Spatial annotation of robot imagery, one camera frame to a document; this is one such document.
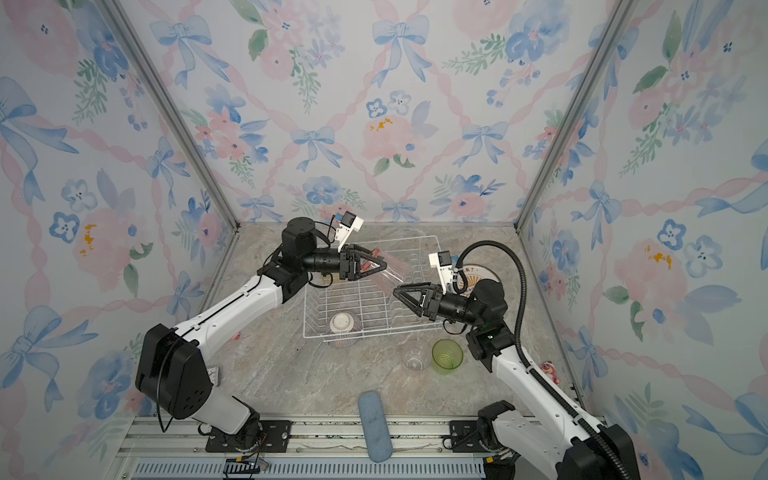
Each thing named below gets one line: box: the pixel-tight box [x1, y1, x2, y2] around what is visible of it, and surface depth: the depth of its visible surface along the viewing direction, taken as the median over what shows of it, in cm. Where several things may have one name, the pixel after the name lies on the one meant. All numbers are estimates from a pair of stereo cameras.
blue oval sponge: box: [358, 390, 393, 463], surface depth 75 cm
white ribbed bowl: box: [329, 312, 358, 348], surface depth 87 cm
